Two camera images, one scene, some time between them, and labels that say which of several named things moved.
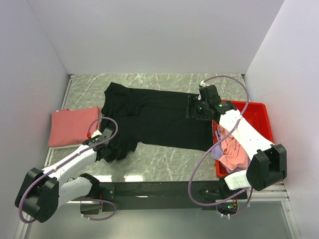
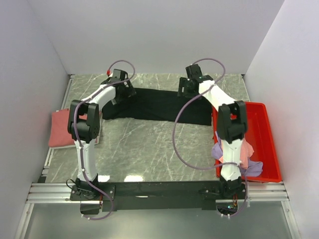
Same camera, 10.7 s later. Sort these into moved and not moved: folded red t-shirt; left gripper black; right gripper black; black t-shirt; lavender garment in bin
Moved: black t-shirt; left gripper black; right gripper black
Not moved: lavender garment in bin; folded red t-shirt
